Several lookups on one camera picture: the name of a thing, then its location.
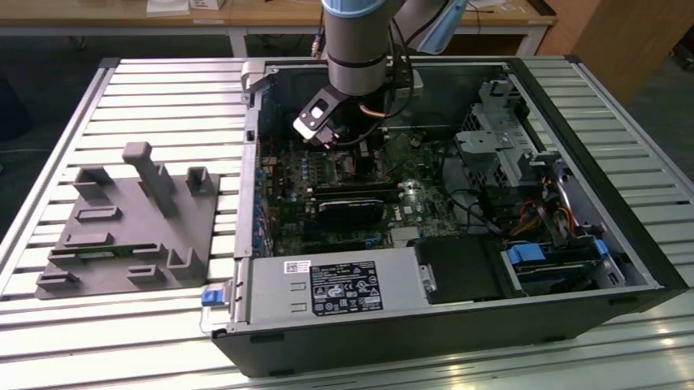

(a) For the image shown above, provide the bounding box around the metal locking lever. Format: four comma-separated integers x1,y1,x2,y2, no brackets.
383,158,411,182

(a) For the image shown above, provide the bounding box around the CPU socket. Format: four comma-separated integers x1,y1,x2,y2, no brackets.
333,152,387,184

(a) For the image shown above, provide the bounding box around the black plastic cover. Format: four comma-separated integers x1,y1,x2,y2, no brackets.
413,236,514,306

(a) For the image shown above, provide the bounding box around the green motherboard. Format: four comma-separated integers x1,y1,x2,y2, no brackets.
254,125,478,261

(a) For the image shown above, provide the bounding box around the black graphics card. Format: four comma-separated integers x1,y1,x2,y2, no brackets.
315,197,385,223

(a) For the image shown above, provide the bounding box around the grey metal drive cage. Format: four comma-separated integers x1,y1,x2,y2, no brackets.
453,79,576,192

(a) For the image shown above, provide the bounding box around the silver chipset heatsink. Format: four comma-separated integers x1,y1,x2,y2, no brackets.
390,227,422,245

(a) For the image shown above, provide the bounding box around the hard disk in blue carrier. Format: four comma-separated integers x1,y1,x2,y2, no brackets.
501,241,601,292

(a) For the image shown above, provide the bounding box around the silver power supply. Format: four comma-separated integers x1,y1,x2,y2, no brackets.
230,248,422,326

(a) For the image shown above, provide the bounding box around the wooden desk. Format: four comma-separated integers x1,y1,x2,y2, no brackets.
0,0,558,58

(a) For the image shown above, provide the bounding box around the grey parts rack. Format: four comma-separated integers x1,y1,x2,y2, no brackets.
32,141,223,301

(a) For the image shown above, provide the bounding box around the blue case latch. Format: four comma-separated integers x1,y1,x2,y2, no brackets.
200,285,230,306

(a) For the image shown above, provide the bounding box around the wooden cabinet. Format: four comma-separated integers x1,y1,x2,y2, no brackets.
572,0,694,105

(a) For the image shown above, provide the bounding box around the black PC case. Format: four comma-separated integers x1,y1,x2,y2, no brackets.
210,55,692,377

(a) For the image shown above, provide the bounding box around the green RAM stick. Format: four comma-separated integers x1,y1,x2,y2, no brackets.
75,246,140,259

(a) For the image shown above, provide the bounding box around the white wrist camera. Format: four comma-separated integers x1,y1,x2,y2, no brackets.
293,86,349,143

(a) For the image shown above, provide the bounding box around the coloured power wire bundle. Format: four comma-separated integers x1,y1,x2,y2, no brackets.
511,178,580,241

